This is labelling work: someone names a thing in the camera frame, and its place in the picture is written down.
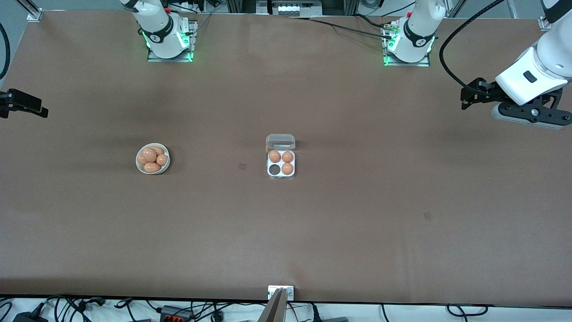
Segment clear plastic egg carton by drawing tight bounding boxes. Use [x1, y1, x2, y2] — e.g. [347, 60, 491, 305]
[266, 134, 296, 180]

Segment black box orange connectors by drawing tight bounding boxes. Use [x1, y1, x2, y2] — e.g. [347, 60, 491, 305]
[159, 305, 196, 322]

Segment white bowl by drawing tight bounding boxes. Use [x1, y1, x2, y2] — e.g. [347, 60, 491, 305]
[135, 143, 171, 175]

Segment white power strip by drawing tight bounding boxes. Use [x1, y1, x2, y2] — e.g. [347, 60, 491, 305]
[272, 0, 323, 17]

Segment black power adapter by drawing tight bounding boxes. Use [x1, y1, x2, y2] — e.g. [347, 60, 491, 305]
[13, 310, 49, 322]

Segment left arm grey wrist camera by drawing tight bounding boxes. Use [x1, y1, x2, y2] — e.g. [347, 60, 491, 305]
[491, 101, 572, 131]

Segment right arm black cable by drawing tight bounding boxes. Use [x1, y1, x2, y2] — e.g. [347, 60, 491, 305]
[0, 21, 11, 80]

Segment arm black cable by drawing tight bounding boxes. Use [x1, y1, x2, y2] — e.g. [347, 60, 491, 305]
[0, 21, 11, 80]
[439, 0, 508, 92]

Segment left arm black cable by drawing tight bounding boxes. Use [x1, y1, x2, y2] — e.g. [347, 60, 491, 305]
[439, 0, 508, 92]

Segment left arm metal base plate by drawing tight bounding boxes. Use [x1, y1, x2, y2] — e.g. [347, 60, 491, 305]
[383, 20, 431, 68]

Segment short black table cable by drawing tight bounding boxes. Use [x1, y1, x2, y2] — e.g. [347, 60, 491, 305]
[354, 13, 394, 30]

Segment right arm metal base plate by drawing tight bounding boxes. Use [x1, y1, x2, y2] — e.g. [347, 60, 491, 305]
[147, 20, 194, 63]

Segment long black table cable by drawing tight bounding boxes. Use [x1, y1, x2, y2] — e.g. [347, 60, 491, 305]
[288, 16, 396, 41]

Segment black cable with connector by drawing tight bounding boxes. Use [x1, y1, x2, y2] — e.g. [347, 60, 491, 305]
[45, 294, 107, 314]

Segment black looped cable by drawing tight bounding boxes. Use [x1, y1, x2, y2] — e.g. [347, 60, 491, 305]
[447, 304, 489, 317]

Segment silver camera mount bracket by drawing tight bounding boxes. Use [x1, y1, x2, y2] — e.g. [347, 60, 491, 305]
[268, 285, 295, 301]

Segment grey camera pole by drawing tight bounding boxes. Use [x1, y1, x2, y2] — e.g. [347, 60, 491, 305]
[257, 288, 287, 322]

